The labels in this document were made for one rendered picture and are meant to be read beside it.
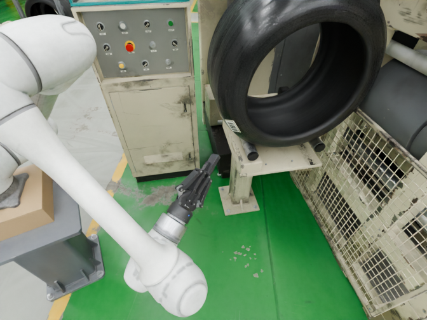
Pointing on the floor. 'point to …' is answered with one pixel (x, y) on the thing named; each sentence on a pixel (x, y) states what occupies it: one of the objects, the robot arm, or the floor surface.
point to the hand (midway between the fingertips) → (211, 164)
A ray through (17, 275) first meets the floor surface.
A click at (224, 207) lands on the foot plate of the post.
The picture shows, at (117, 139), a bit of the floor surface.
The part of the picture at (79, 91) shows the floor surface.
